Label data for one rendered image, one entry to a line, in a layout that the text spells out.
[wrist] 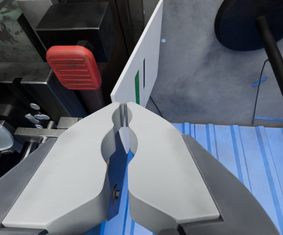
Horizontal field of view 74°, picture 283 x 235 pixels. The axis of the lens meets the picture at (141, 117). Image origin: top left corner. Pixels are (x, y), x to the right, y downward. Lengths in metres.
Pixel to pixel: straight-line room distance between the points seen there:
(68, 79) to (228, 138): 1.62
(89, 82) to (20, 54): 0.23
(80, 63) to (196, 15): 0.88
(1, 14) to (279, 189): 1.75
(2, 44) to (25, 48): 0.05
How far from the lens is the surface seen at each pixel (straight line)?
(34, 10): 0.39
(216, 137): 1.77
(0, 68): 0.51
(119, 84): 0.60
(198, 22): 1.10
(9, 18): 0.43
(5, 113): 0.53
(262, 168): 1.79
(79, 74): 0.27
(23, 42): 0.45
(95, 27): 0.29
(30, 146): 0.61
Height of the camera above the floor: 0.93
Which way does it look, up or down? 32 degrees down
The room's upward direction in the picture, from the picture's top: 173 degrees counter-clockwise
